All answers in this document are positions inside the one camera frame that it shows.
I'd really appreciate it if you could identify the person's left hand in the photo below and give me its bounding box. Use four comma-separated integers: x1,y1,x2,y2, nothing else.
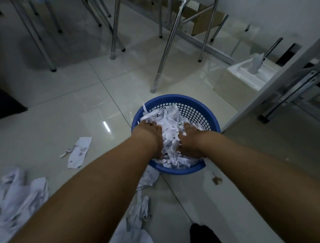
131,120,164,161

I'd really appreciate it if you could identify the person's right hand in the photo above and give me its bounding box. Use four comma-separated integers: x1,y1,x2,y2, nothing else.
176,122,208,160

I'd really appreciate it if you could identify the blue plastic mesh wastebasket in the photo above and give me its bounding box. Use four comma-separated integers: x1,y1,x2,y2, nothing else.
131,94,222,175

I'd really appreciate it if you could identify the pile of shredded white paper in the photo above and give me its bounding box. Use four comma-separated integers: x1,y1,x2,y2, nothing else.
0,136,160,243

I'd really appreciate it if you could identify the person's right forearm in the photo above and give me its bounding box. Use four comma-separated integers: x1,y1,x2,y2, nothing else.
197,131,320,243

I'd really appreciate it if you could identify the person's left forearm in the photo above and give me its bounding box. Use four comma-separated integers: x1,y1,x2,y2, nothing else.
10,130,163,243

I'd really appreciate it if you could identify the white tiled floor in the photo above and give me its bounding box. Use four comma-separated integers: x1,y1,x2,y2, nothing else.
0,0,320,243

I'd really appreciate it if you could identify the person's black trouser leg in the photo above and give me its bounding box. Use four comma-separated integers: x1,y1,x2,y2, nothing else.
189,223,222,243

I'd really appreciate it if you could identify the black chrome chair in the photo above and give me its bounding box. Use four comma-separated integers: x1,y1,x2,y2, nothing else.
110,0,229,93

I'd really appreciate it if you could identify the brown wooden board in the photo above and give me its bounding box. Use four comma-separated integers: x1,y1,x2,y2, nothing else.
160,0,225,36

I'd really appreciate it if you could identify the black table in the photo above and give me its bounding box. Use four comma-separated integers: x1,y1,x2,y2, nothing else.
0,89,28,119

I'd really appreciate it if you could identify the red chrome chair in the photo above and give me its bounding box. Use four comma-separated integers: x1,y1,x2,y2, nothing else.
10,0,126,72

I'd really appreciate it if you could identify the silver folding metal frame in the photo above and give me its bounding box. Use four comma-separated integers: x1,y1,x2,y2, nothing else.
259,69,320,124

